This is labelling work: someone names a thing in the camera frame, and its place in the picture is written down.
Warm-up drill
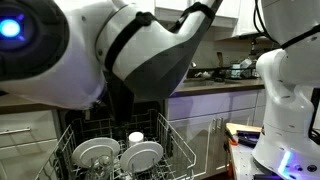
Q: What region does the orange handled tool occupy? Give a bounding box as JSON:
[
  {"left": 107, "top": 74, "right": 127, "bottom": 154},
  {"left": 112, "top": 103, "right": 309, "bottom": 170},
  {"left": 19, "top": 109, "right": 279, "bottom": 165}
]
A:
[{"left": 225, "top": 128, "right": 238, "bottom": 146}]

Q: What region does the white plate in rack left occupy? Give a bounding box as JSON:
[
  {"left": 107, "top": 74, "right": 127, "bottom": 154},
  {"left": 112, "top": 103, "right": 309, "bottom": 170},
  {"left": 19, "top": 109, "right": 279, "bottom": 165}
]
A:
[{"left": 71, "top": 137, "right": 120, "bottom": 168}]

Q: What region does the white drawer front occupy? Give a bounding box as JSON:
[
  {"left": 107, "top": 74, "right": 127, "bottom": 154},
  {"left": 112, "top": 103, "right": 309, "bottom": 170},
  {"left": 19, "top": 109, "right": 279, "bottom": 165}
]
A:
[{"left": 0, "top": 111, "right": 56, "bottom": 147}]

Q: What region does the clear glass in rack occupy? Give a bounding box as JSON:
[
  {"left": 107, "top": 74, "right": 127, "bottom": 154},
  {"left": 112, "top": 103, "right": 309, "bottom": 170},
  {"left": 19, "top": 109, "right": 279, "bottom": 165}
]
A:
[{"left": 85, "top": 155, "right": 113, "bottom": 180}]

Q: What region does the white plate in rack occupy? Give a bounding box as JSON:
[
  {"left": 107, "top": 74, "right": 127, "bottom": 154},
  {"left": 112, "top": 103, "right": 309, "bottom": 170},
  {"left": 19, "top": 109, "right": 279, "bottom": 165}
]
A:
[
  {"left": 120, "top": 141, "right": 164, "bottom": 173},
  {"left": 71, "top": 137, "right": 120, "bottom": 168}
]

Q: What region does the dish drying rack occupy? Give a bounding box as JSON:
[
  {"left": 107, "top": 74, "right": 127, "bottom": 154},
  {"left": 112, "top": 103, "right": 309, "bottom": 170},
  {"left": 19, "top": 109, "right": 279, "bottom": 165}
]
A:
[{"left": 221, "top": 58, "right": 260, "bottom": 80}]

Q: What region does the white mug in rack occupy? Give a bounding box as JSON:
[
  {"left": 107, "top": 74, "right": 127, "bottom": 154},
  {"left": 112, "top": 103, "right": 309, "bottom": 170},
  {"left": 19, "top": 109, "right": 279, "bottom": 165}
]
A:
[{"left": 129, "top": 132, "right": 144, "bottom": 146}]

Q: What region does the wire dishwasher rack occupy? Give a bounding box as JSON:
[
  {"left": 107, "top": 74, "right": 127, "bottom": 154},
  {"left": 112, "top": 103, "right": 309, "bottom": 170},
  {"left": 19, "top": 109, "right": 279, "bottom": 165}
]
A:
[{"left": 35, "top": 109, "right": 196, "bottom": 180}]

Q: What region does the white plate in rack right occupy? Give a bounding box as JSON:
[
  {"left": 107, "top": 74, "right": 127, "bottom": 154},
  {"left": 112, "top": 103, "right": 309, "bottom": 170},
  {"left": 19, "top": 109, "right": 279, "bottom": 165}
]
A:
[{"left": 120, "top": 141, "right": 164, "bottom": 173}]

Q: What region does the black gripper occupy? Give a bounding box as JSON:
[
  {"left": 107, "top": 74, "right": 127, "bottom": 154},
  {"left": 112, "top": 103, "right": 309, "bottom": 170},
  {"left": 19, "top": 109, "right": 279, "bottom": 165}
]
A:
[{"left": 103, "top": 75, "right": 134, "bottom": 131}]

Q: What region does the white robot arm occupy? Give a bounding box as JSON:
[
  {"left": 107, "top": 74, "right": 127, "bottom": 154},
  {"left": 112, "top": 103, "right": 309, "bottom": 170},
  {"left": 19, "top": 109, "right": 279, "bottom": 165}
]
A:
[{"left": 0, "top": 0, "right": 320, "bottom": 180}]

